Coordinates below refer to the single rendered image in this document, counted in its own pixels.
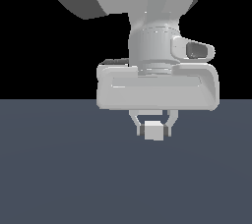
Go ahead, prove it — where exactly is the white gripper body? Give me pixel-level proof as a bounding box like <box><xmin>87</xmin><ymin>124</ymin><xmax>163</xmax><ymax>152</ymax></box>
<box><xmin>95</xmin><ymin>58</ymin><xmax>221</xmax><ymax>116</ymax></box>

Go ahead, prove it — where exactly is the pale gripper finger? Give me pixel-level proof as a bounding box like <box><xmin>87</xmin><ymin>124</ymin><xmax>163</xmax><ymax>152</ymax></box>
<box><xmin>162</xmin><ymin>109</ymin><xmax>180</xmax><ymax>138</ymax></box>
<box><xmin>128</xmin><ymin>110</ymin><xmax>146</xmax><ymax>138</ymax></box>

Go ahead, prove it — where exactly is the white cube charger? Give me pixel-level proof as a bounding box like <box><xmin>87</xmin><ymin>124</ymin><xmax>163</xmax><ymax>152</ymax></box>
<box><xmin>143</xmin><ymin>120</ymin><xmax>164</xmax><ymax>142</ymax></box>

